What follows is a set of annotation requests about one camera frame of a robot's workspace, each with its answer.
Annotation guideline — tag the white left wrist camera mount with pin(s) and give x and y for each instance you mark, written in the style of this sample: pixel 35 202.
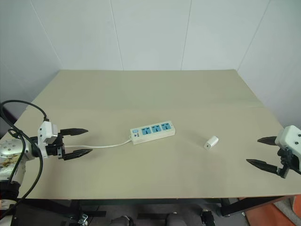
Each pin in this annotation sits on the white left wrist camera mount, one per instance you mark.
pixel 45 131

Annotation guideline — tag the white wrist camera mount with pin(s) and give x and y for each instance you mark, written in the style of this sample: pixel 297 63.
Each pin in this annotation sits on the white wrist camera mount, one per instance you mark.
pixel 290 139
pixel 45 131

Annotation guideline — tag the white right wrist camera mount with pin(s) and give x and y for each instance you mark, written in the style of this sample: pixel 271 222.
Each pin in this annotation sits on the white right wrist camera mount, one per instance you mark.
pixel 290 139

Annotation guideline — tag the white plug adapter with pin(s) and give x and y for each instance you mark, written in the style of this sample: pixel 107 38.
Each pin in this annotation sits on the white plug adapter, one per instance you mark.
pixel 211 142

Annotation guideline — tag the black table frame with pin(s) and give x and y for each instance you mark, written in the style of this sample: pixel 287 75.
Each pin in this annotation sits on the black table frame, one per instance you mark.
pixel 230 204

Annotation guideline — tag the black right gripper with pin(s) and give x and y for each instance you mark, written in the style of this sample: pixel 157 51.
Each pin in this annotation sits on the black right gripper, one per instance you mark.
pixel 285 160

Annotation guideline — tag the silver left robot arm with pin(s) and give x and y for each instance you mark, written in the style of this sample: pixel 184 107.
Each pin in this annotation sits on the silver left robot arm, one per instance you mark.
pixel 9 148

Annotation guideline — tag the white power strip blue sockets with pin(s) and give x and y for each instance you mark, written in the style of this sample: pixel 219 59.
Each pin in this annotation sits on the white power strip blue sockets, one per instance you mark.
pixel 152 133

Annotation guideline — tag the dark rounded shape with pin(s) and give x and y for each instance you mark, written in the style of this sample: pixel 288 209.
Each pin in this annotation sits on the dark rounded shape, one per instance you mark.
pixel 121 221

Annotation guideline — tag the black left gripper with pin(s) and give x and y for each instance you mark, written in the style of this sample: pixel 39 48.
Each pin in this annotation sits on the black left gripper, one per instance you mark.
pixel 55 150

